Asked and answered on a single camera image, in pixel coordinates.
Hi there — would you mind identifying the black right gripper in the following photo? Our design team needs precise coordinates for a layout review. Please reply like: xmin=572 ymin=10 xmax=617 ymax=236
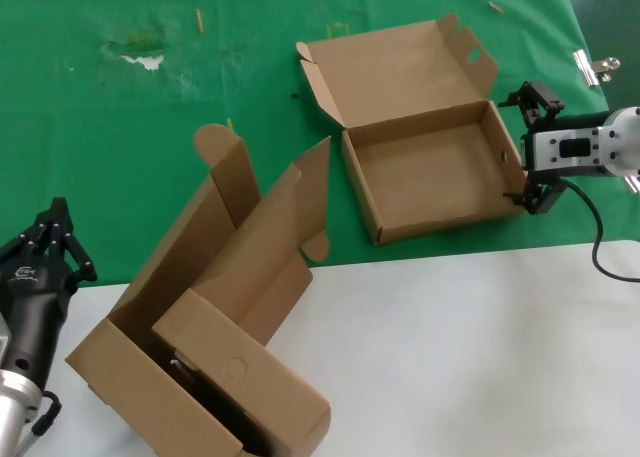
xmin=497 ymin=80 xmax=613 ymax=217

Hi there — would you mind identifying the large open cardboard box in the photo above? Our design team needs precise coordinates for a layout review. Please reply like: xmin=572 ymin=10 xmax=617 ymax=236
xmin=66 ymin=123 xmax=332 ymax=457

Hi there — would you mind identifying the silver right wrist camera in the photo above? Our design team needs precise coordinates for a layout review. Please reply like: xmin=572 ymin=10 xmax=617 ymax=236
xmin=528 ymin=125 xmax=609 ymax=172

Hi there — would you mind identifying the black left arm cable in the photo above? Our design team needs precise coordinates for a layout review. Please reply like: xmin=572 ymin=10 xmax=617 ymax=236
xmin=17 ymin=390 xmax=64 ymax=457

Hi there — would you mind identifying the green table cloth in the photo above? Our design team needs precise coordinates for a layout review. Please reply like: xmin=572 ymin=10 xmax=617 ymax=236
xmin=0 ymin=0 xmax=640 ymax=298

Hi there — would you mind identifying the flat cardboard box with dimple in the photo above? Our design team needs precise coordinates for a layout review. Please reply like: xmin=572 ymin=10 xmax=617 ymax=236
xmin=151 ymin=289 xmax=332 ymax=457

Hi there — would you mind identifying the cardboard box with hole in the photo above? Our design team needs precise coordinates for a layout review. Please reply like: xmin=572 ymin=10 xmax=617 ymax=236
xmin=295 ymin=12 xmax=537 ymax=247

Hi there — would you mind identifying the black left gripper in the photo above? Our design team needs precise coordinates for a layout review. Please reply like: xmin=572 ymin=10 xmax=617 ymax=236
xmin=0 ymin=196 xmax=99 ymax=386

